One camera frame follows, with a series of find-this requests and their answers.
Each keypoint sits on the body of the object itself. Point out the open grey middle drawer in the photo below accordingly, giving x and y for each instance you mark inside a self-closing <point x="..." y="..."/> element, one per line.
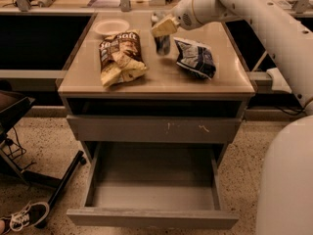
<point x="153" y="185"/>

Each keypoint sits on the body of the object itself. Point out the grey drawer cabinet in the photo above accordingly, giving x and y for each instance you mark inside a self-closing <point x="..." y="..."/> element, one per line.
<point x="165" y="90"/>

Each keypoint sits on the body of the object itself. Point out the closed grey top drawer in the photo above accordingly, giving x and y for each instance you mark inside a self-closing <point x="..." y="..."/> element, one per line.
<point x="154" y="129"/>

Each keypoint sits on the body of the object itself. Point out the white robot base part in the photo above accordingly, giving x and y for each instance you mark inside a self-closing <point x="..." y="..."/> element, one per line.
<point x="279" y="83"/>

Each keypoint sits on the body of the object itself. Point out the silver blue redbull can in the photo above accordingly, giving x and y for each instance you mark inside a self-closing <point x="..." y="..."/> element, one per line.
<point x="163" y="42"/>

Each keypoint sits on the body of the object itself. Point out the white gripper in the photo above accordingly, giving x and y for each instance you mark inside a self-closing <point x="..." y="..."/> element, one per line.
<point x="183" y="14"/>

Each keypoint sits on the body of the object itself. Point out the black white sneaker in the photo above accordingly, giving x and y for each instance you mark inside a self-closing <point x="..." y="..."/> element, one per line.
<point x="30" y="215"/>

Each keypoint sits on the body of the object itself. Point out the brown salt chip bag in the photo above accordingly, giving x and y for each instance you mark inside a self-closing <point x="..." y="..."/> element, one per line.
<point x="121" y="58"/>

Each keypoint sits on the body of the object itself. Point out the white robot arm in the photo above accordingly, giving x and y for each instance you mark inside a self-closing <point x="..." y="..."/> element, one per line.
<point x="285" y="199"/>

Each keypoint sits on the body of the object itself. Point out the blue chip bag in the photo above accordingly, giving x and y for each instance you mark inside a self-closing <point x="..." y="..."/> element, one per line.
<point x="195" y="57"/>

